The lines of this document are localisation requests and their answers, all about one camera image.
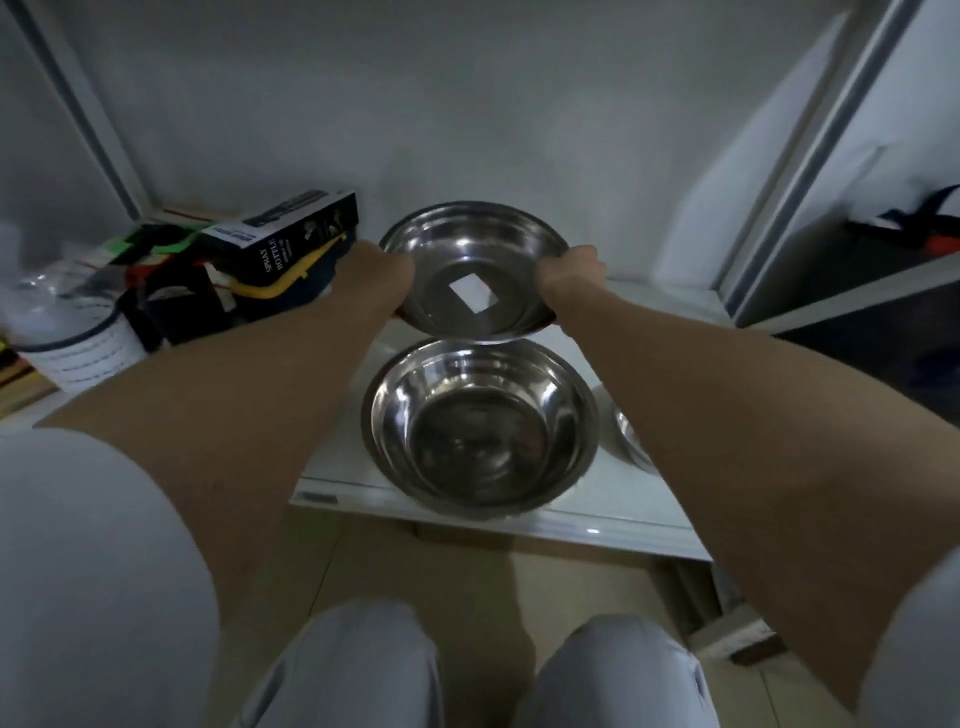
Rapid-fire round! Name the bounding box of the person's left hand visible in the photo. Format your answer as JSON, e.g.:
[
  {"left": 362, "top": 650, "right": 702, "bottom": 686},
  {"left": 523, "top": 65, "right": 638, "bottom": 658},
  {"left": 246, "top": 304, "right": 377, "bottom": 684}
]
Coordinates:
[{"left": 336, "top": 240, "right": 418, "bottom": 321}]

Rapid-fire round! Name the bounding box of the person's right hand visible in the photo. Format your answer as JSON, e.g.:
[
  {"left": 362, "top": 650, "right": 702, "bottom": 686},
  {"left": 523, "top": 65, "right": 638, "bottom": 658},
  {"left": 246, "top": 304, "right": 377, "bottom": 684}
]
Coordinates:
[{"left": 535, "top": 245, "right": 609, "bottom": 321}]

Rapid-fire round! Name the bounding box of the steel bowl with white sticker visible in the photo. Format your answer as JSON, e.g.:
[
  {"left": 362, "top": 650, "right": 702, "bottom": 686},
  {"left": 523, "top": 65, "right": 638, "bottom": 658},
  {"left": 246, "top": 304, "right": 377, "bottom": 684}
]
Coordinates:
[{"left": 378, "top": 200, "right": 571, "bottom": 346}]

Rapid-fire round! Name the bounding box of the person's right forearm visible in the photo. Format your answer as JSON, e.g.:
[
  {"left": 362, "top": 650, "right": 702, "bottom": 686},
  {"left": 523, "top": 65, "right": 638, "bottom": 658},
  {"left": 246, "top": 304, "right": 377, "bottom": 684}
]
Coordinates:
[{"left": 553, "top": 279, "right": 960, "bottom": 715}]

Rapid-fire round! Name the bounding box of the person's left forearm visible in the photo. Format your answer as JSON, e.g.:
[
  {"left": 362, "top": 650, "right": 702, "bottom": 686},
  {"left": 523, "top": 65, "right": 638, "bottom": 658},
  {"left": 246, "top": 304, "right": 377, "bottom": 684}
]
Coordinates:
[{"left": 33, "top": 276, "right": 397, "bottom": 627}]

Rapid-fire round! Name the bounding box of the white square sticker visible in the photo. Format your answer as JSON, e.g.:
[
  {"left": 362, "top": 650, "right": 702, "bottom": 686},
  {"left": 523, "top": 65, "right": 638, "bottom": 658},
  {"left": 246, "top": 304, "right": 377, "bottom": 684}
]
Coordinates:
[{"left": 447, "top": 274, "right": 501, "bottom": 315}]

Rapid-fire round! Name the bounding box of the dark blue bottle box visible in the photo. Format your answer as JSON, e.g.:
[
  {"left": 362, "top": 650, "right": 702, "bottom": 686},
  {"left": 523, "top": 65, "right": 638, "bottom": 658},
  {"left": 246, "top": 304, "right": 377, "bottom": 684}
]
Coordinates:
[{"left": 201, "top": 189, "right": 360, "bottom": 295}]

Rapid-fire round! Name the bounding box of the dark container with yellow rim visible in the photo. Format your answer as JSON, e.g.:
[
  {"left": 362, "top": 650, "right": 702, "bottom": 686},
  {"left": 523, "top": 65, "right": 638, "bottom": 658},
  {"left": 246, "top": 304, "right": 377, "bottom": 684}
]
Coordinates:
[{"left": 225, "top": 234, "right": 354, "bottom": 322}]

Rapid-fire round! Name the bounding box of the deep steel bowl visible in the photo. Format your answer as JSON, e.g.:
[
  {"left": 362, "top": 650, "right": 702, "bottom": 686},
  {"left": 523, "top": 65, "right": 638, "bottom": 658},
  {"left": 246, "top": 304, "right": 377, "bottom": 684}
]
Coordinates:
[{"left": 361, "top": 337, "right": 601, "bottom": 519}]

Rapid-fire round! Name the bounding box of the black plastic holder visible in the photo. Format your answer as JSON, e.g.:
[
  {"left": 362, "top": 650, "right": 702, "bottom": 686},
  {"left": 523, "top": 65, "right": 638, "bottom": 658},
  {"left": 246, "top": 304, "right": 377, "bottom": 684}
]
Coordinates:
[{"left": 120, "top": 258, "right": 240, "bottom": 354}]

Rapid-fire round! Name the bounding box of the green packet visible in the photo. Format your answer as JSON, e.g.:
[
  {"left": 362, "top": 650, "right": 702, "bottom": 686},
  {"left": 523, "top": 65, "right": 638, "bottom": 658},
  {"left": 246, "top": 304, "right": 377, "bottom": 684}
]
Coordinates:
[{"left": 105, "top": 219, "right": 213, "bottom": 264}]

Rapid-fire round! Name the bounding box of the white ribbed cup blue rim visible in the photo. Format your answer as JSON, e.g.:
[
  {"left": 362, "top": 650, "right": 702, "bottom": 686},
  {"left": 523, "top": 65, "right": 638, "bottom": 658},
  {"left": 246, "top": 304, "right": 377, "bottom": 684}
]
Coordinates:
[{"left": 6, "top": 294, "right": 147, "bottom": 396}]

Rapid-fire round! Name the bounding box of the clear plastic bag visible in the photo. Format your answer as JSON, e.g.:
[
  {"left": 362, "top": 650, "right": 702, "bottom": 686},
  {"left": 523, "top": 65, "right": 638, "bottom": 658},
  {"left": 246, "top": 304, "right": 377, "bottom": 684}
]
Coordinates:
[{"left": 0, "top": 219, "right": 125, "bottom": 331}]

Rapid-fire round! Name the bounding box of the person's left leg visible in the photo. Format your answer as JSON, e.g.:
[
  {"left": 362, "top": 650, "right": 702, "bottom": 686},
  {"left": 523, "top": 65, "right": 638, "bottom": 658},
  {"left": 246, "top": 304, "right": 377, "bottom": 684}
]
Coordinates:
[{"left": 231, "top": 600, "right": 445, "bottom": 728}]

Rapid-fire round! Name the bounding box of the person's leg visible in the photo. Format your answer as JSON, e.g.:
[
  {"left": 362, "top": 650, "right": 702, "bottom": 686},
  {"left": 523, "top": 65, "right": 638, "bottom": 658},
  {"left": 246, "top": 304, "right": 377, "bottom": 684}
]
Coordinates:
[
  {"left": 516, "top": 615, "right": 723, "bottom": 728},
  {"left": 231, "top": 600, "right": 445, "bottom": 728}
]

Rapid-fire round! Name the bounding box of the person's right leg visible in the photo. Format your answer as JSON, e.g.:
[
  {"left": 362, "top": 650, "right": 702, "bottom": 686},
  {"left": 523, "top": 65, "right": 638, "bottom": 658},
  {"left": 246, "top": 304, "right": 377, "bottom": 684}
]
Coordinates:
[{"left": 516, "top": 615, "right": 723, "bottom": 728}]

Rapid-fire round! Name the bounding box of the person's left white sleeve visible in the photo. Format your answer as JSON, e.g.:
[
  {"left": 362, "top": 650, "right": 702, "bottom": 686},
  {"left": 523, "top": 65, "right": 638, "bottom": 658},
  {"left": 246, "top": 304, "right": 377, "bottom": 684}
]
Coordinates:
[{"left": 0, "top": 427, "right": 226, "bottom": 728}]

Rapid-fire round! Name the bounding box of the person's white sleeve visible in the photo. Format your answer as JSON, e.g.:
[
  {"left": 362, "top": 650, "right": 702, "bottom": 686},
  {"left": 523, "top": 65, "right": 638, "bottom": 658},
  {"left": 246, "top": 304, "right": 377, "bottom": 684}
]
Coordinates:
[
  {"left": 0, "top": 427, "right": 226, "bottom": 728},
  {"left": 855, "top": 546, "right": 960, "bottom": 728}
]

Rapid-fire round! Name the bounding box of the person's right white sleeve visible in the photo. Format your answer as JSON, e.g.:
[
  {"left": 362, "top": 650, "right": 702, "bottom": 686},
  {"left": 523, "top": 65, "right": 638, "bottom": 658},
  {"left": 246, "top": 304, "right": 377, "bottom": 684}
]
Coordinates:
[{"left": 855, "top": 546, "right": 960, "bottom": 728}]

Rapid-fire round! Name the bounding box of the white cabinet door frame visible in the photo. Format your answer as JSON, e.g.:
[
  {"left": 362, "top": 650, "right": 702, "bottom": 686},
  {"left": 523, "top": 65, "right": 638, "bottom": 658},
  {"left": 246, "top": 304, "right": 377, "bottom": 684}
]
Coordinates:
[{"left": 718, "top": 0, "right": 960, "bottom": 331}]

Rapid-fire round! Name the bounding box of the black bag with orange strap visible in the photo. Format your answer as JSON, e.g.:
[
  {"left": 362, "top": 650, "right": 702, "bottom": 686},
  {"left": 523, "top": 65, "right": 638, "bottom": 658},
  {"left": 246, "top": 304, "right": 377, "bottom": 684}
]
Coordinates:
[{"left": 846, "top": 184, "right": 960, "bottom": 260}]

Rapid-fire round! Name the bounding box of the grey cabinet post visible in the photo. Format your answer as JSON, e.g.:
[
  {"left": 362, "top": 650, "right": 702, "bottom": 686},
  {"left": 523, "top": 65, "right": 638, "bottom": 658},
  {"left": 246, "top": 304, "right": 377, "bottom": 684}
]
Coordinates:
[{"left": 13, "top": 0, "right": 153, "bottom": 220}]

